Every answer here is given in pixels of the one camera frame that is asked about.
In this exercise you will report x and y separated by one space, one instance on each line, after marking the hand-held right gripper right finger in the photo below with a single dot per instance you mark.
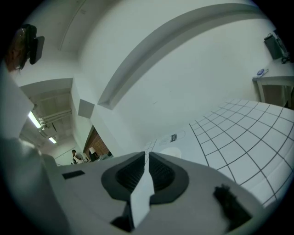
195 206

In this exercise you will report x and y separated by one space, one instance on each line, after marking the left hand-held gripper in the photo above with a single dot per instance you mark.
27 174

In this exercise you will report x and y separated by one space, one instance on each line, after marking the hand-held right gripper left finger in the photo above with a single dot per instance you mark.
92 195

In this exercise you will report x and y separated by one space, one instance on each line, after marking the table with white grid cloth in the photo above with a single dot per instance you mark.
248 142

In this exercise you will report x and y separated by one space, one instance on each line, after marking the short ceiling light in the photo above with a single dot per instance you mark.
52 140

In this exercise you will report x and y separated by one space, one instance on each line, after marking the long ceiling light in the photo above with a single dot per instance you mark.
33 119

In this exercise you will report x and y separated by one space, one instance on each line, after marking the white desk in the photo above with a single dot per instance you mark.
275 79

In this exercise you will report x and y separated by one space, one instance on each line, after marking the black box device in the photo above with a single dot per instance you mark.
273 47

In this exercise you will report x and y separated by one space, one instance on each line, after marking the black head-mounted camera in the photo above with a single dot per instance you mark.
34 46

